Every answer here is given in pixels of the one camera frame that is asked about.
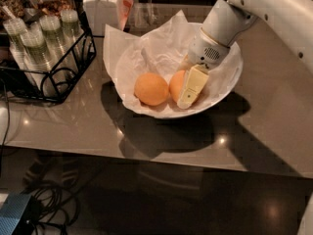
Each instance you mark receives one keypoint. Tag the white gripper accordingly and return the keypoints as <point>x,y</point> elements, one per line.
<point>205,53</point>

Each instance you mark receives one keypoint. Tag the orange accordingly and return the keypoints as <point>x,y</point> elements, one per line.
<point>176,84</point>
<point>151,89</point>

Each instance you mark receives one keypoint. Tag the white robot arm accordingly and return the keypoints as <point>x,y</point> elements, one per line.
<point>291,20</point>

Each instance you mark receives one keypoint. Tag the white bowl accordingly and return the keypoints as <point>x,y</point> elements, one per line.
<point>228,79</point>

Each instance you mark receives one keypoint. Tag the white crumpled paper liner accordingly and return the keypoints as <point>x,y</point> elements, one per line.
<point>156,53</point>

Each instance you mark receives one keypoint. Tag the clear glass container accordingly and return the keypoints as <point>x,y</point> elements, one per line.
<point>143,13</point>

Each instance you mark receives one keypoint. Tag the orange white packet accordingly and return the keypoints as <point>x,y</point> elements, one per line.
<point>124,8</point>

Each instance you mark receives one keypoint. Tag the white lidded jar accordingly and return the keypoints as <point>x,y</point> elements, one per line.
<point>100,13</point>

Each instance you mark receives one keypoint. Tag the plastic cup stack right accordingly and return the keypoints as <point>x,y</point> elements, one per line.
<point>71,28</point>

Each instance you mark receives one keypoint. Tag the plastic cup stack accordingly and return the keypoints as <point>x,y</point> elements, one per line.
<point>38,60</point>
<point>55,39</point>
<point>71,28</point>
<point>14,28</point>

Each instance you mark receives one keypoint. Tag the plastic cup stack middle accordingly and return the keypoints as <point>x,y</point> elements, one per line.
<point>55,39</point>

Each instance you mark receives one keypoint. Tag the plastic cup stack front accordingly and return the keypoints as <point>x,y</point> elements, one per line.
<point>38,60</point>

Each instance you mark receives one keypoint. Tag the plastic cup stack left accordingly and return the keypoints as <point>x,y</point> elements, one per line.
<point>14,28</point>

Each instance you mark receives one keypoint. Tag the glass jar with granola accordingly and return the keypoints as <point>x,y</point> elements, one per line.
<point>15,7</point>

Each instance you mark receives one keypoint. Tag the blue patterned box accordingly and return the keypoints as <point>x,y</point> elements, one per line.
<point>13,217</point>

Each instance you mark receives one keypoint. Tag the black wire basket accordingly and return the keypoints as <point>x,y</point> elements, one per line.
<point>21,83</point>

